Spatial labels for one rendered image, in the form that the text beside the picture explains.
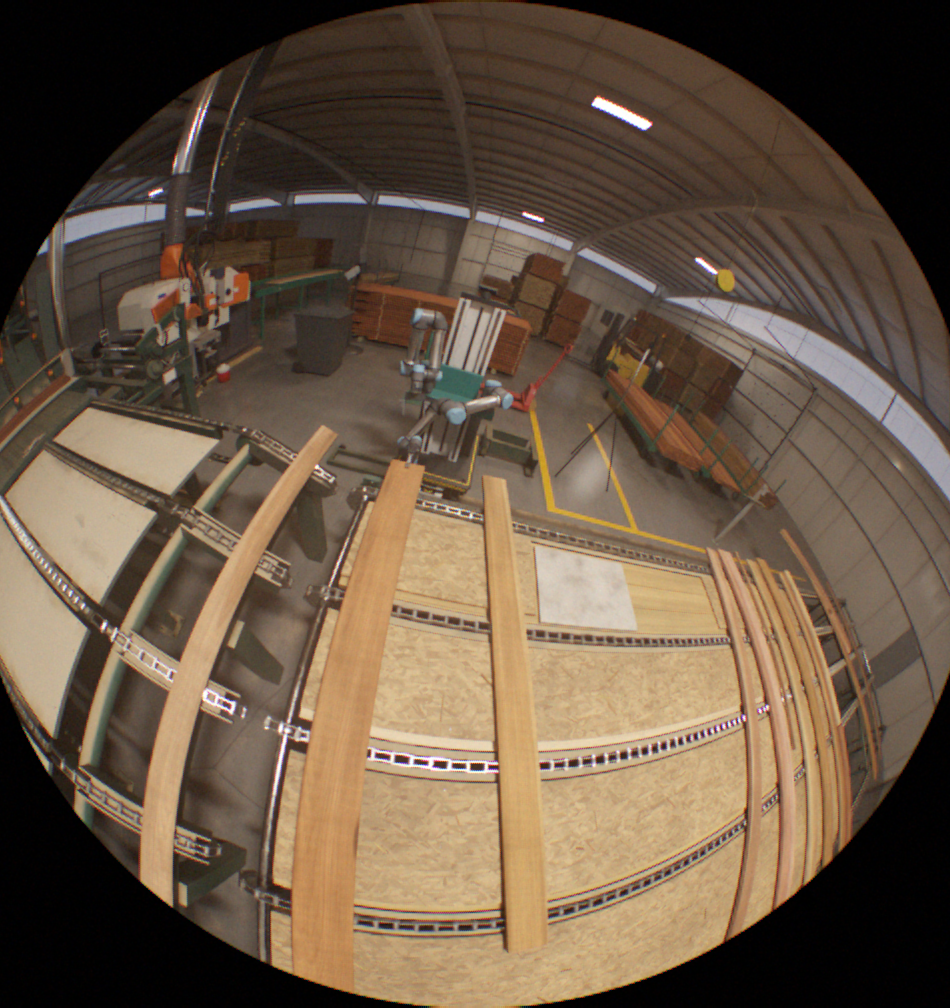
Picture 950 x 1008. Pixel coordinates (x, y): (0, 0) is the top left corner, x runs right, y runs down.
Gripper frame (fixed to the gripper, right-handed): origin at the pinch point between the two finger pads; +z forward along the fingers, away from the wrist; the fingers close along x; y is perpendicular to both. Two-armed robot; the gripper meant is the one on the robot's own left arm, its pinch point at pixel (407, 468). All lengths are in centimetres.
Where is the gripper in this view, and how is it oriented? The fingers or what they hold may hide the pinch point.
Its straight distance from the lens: 184.9
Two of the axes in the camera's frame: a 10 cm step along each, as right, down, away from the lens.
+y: 9.6, 2.3, 1.7
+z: -0.4, 6.9, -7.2
